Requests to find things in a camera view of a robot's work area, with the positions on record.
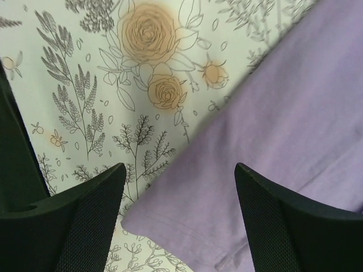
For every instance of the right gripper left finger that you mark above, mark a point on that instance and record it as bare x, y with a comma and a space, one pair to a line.
70, 231

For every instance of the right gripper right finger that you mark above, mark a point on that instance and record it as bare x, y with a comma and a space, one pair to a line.
290, 232

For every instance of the purple t shirt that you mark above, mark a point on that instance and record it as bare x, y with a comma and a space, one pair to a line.
297, 120

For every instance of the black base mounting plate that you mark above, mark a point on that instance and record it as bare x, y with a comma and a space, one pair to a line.
22, 182

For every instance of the floral patterned table mat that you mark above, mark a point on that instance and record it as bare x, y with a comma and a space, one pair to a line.
152, 84

